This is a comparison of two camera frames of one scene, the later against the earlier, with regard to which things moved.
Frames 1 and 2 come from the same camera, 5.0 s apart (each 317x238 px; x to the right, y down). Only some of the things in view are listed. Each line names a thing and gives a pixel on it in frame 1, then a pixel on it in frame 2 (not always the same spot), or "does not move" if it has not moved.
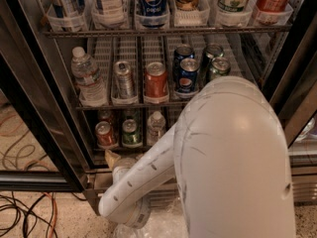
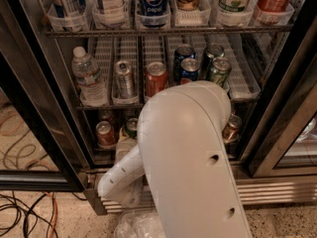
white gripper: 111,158 to 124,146
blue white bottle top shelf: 66,6 does not move
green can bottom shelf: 131,134 does not move
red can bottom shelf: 106,136 does not move
